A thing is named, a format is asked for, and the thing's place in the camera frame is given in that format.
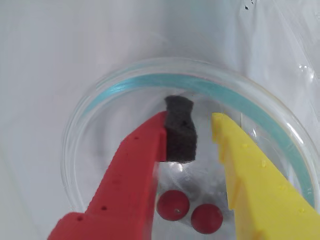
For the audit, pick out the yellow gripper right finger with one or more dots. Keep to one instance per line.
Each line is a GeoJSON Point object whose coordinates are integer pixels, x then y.
{"type": "Point", "coordinates": [262, 195]}

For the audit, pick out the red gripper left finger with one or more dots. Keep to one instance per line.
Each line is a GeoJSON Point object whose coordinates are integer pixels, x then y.
{"type": "Point", "coordinates": [125, 187]}

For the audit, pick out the red round pill ball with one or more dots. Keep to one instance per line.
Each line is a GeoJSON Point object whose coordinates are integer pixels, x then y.
{"type": "Point", "coordinates": [207, 218]}
{"type": "Point", "coordinates": [172, 205]}

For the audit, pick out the clear glass bowl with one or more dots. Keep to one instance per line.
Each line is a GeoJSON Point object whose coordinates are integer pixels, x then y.
{"type": "Point", "coordinates": [205, 175]}

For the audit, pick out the white table cloth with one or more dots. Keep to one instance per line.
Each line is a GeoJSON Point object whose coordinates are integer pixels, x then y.
{"type": "Point", "coordinates": [37, 75]}

